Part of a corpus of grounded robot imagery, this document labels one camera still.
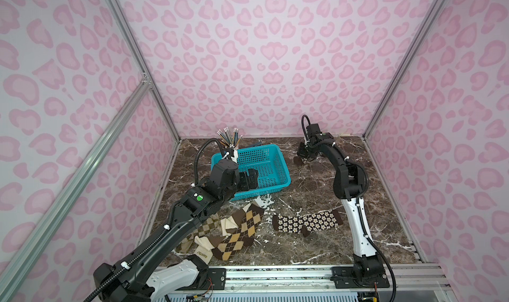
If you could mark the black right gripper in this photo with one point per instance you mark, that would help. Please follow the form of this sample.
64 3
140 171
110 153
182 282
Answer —
304 151

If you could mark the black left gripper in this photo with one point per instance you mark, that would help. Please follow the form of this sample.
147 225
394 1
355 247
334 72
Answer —
246 179

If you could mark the teal plastic basket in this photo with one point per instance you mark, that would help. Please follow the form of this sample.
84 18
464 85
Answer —
273 173

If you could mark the brown daisy sock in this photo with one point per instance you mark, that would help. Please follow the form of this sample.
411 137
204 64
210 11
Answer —
307 224
298 161

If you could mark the dark brown argyle sock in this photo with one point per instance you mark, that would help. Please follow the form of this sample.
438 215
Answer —
241 238

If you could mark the light brown argyle sock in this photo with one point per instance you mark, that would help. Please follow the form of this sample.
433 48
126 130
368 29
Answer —
208 226

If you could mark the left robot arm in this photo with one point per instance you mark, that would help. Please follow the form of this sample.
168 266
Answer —
136 277

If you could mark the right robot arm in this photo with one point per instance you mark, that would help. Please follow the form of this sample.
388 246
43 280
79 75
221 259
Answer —
370 269

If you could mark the pink cup of pencils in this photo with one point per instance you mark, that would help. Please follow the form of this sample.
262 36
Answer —
229 141

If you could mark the cream brown striped sock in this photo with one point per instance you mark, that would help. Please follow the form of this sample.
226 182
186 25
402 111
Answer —
233 222

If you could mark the cream brown sock with label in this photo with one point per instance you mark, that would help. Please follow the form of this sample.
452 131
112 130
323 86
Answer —
204 249

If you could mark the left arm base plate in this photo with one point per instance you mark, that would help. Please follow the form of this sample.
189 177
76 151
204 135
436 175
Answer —
215 277

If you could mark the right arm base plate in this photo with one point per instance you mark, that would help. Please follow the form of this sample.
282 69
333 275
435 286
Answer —
354 278

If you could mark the aluminium mounting rail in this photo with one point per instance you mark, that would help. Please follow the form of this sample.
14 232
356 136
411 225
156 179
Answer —
415 282

